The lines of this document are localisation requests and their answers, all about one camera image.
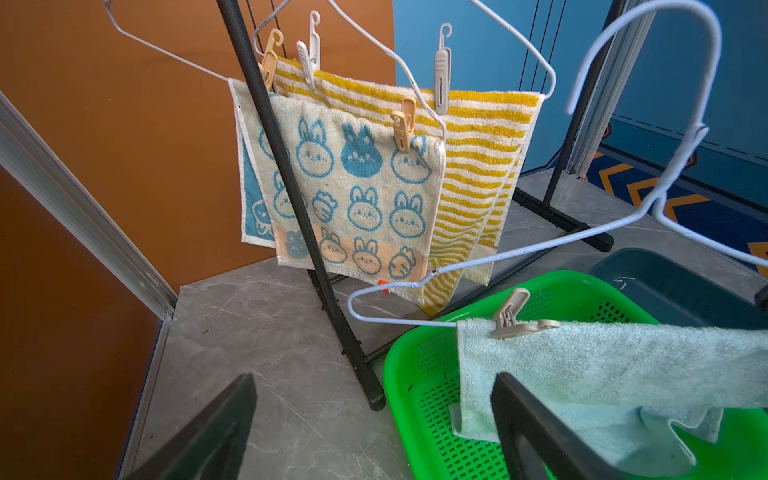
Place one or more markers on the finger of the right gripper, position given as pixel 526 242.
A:
pixel 761 299

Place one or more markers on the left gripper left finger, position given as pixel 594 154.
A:
pixel 213 443

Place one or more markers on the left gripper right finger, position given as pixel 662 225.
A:
pixel 535 443

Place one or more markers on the light green towel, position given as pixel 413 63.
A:
pixel 630 391

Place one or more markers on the beige clothespin towel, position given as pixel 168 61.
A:
pixel 506 318

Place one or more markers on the dark teal tray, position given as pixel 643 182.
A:
pixel 674 295

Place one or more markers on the green plastic basket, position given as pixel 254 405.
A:
pixel 422 380

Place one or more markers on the black clothes rack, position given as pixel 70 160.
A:
pixel 322 282

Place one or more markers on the bunny pattern towel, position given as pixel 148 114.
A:
pixel 372 206

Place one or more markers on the yellow striped towel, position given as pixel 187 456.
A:
pixel 488 135

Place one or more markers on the orange clothespin lower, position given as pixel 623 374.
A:
pixel 404 124

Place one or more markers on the orange clothespin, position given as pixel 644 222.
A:
pixel 270 60
pixel 404 124

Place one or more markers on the white clothespin lower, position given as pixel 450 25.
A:
pixel 442 71

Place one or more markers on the white clothespin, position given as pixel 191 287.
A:
pixel 309 55
pixel 442 71

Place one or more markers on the orange clothespin upper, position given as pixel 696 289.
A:
pixel 270 60

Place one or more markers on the white clothespin upper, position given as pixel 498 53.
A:
pixel 309 55

